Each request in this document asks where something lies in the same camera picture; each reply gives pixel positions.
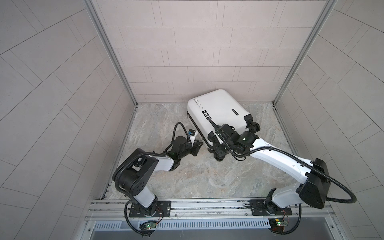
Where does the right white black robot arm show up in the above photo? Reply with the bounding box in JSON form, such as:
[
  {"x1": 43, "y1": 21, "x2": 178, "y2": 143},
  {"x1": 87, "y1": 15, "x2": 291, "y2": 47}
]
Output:
[{"x1": 209, "y1": 120, "x2": 357, "y2": 216}]

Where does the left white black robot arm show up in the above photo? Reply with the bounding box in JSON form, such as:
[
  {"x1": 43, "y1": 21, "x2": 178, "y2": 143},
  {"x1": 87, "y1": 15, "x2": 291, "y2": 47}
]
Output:
[{"x1": 113, "y1": 122, "x2": 203, "y2": 237}]

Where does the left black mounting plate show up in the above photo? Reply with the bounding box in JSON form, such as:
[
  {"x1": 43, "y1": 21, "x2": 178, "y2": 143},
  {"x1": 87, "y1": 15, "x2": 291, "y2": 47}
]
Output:
[{"x1": 129, "y1": 201, "x2": 172, "y2": 218}]

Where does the black mounting plate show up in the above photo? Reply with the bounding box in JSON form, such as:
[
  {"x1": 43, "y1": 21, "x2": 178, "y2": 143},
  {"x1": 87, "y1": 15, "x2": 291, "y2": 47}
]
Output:
[
  {"x1": 248, "y1": 200, "x2": 293, "y2": 216},
  {"x1": 129, "y1": 201, "x2": 172, "y2": 218}
]

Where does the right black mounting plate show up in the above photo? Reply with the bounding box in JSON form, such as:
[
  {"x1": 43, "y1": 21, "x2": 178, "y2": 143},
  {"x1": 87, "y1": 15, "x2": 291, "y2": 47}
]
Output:
[{"x1": 248, "y1": 200, "x2": 293, "y2": 216}]

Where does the left green circuit board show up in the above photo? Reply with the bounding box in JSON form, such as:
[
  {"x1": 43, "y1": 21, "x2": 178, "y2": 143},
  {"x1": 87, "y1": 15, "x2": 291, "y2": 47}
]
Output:
[{"x1": 140, "y1": 221, "x2": 157, "y2": 230}]

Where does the green circuit board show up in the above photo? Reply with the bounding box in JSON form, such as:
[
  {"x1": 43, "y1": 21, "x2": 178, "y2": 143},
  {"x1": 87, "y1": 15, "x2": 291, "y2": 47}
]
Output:
[
  {"x1": 268, "y1": 218, "x2": 289, "y2": 233},
  {"x1": 140, "y1": 221, "x2": 157, "y2": 230}
]

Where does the right green circuit board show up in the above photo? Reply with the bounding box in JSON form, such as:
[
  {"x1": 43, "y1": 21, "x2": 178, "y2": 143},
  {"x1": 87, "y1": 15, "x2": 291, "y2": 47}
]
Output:
[{"x1": 268, "y1": 218, "x2": 289, "y2": 233}]

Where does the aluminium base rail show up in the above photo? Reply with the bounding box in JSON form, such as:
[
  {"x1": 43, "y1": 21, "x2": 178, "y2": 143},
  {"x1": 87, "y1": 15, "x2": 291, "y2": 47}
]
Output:
[{"x1": 77, "y1": 198, "x2": 347, "y2": 240}]

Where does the left aluminium corner post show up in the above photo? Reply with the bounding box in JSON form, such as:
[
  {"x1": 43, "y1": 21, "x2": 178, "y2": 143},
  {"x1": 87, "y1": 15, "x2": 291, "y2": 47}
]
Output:
[{"x1": 83, "y1": 0, "x2": 138, "y2": 106}]

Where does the aluminium corner post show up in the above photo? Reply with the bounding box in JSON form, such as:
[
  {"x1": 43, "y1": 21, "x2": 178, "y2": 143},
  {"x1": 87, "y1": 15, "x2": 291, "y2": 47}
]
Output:
[
  {"x1": 83, "y1": 0, "x2": 138, "y2": 106},
  {"x1": 273, "y1": 0, "x2": 337, "y2": 105}
]

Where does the right aluminium corner post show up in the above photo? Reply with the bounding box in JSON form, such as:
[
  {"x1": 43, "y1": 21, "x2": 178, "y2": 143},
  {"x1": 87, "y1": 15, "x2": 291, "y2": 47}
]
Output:
[{"x1": 273, "y1": 0, "x2": 337, "y2": 105}]

